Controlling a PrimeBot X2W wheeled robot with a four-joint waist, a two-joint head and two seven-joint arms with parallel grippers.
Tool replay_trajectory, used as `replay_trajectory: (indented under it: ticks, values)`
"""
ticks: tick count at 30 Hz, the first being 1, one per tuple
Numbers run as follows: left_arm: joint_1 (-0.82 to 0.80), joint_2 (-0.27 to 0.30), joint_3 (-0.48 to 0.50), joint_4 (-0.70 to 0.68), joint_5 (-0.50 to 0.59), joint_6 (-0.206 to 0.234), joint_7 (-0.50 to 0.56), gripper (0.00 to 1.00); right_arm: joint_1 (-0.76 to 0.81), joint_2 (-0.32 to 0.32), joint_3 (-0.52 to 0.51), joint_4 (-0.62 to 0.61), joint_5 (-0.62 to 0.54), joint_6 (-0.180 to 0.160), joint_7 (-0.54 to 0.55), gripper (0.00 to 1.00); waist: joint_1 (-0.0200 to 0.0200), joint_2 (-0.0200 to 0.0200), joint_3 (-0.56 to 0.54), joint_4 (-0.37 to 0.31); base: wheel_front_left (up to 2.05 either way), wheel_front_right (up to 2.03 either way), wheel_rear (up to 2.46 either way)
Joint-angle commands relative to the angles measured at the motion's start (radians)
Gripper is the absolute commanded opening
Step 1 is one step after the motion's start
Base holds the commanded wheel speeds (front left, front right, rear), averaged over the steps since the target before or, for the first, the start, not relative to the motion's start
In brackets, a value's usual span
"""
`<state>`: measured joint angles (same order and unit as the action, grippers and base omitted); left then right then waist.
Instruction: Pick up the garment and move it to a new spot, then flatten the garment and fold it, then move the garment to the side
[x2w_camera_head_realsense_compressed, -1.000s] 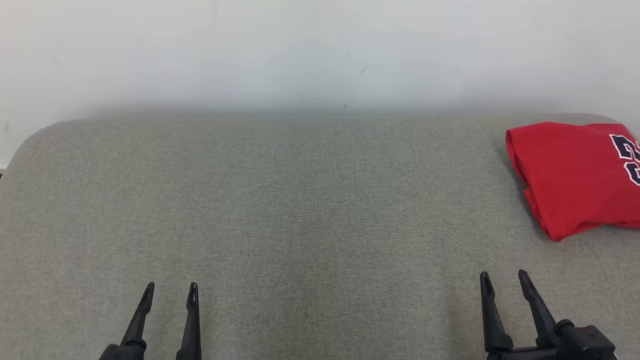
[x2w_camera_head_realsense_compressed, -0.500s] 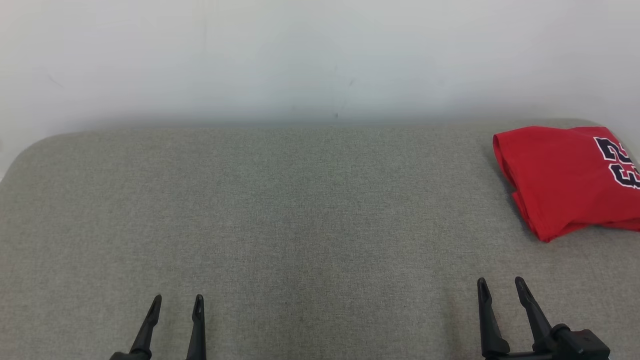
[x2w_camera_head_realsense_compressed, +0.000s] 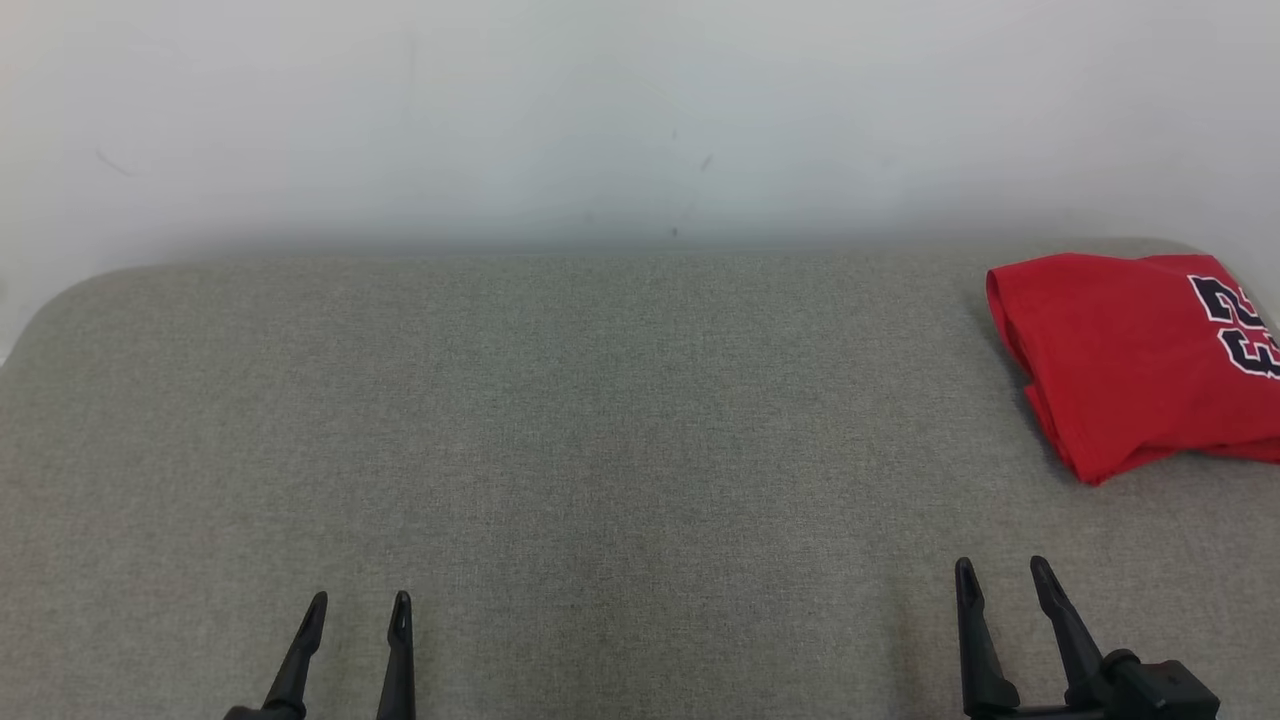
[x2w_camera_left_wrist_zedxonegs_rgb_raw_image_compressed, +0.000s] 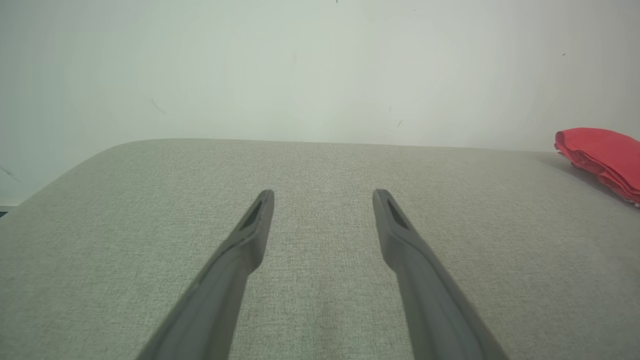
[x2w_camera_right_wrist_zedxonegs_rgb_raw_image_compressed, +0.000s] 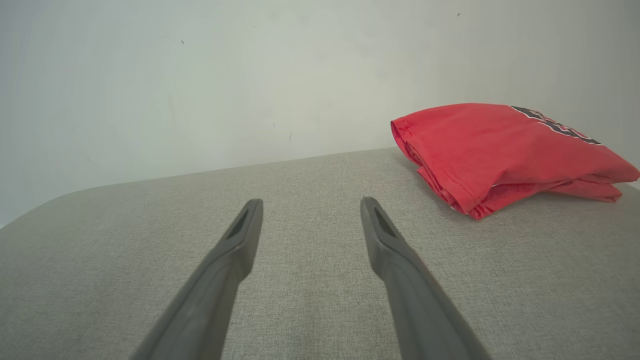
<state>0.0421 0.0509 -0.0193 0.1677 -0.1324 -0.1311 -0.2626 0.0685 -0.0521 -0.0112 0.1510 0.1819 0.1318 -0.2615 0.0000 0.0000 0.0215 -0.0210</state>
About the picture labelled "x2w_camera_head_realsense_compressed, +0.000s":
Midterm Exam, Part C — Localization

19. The red jersey with white sleeves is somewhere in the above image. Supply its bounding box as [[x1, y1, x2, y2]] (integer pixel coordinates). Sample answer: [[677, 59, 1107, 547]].
[[985, 252, 1280, 487]]

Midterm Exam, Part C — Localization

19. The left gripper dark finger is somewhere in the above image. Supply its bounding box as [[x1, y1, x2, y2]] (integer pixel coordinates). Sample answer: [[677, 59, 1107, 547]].
[[377, 590, 416, 720], [262, 590, 329, 717]]

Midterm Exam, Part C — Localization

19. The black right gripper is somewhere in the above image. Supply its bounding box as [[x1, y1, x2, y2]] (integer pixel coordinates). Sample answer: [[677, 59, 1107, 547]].
[[954, 556, 1106, 720]]

